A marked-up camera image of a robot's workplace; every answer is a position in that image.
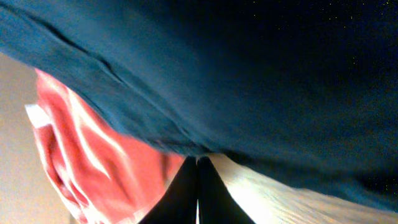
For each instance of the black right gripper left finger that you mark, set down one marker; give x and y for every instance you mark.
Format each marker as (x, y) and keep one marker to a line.
(179, 203)

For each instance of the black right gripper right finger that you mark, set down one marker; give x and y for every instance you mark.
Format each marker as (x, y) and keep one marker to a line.
(216, 205)

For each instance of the navy blue shorts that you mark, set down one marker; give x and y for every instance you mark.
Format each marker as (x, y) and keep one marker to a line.
(304, 92)

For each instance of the red printed t-shirt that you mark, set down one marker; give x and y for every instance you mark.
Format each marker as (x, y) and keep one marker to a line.
(100, 175)

